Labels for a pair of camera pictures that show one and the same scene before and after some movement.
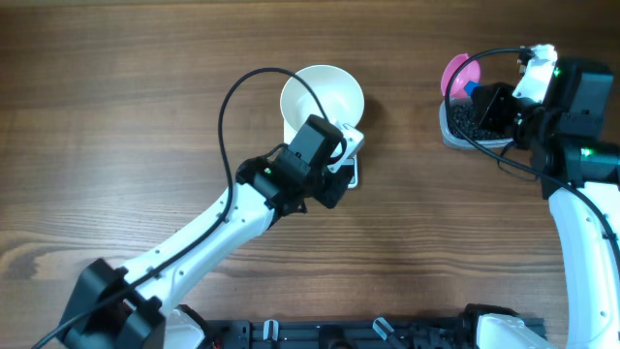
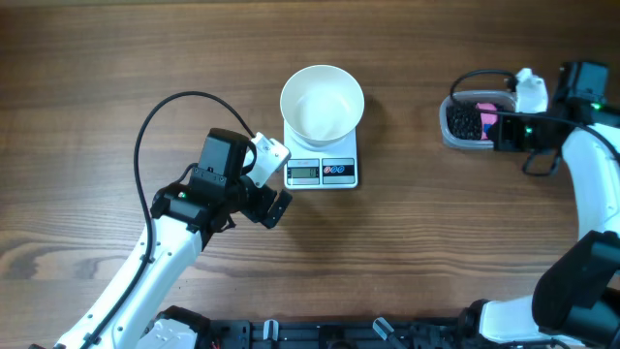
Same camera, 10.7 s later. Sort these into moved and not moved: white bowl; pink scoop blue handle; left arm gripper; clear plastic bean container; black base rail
Moved: pink scoop blue handle; left arm gripper
Not moved: black base rail; clear plastic bean container; white bowl
